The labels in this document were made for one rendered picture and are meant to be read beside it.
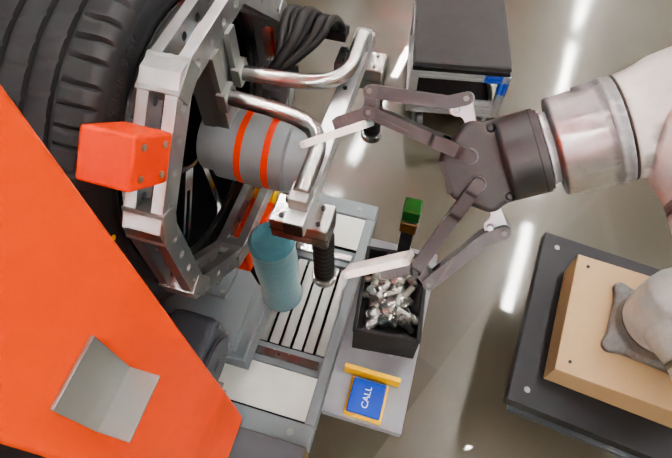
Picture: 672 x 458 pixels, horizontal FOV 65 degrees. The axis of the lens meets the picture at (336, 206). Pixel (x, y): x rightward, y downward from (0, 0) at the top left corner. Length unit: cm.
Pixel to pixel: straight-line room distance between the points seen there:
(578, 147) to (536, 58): 213
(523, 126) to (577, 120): 4
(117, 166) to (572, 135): 49
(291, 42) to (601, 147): 58
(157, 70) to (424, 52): 134
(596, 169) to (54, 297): 41
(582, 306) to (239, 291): 90
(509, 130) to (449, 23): 164
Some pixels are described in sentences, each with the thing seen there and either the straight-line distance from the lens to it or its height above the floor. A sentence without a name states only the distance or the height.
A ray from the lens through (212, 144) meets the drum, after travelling 93.
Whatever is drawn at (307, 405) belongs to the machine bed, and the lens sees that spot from 155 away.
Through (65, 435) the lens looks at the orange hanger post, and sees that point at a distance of 51.
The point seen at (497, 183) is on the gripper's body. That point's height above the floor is 122.
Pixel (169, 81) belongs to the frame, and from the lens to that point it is 73.
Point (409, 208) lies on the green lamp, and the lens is 112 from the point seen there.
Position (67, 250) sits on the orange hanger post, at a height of 127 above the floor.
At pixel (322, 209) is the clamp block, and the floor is 95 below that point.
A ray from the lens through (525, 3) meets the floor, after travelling 287.
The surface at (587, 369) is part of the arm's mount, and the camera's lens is 138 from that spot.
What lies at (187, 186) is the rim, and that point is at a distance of 106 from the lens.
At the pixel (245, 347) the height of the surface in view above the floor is 15.
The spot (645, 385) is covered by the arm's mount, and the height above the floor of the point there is 39.
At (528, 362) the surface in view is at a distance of 143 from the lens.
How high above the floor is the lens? 160
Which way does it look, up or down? 57 degrees down
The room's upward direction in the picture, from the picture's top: straight up
